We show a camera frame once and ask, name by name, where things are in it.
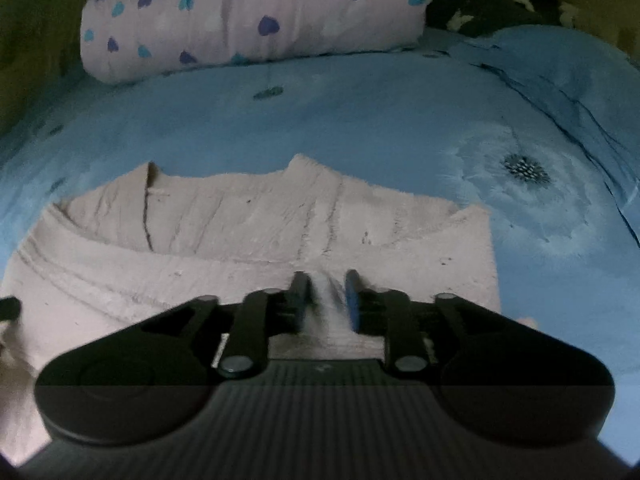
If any pink knitted cardigan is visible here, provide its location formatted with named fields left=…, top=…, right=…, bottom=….
left=0, top=154, right=502, bottom=463

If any blue dandelion-print bed sheet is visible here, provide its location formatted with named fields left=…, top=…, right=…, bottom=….
left=0, top=25, right=640, bottom=461

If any blue dandelion-print pillow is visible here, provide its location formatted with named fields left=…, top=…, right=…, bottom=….
left=440, top=25, right=640, bottom=241

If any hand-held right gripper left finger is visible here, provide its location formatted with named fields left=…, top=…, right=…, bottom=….
left=141, top=271, right=312, bottom=380

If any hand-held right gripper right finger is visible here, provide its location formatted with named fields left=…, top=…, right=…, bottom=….
left=345, top=269, right=502, bottom=379

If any dark cloth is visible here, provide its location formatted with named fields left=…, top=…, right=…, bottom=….
left=425, top=0, right=576, bottom=37

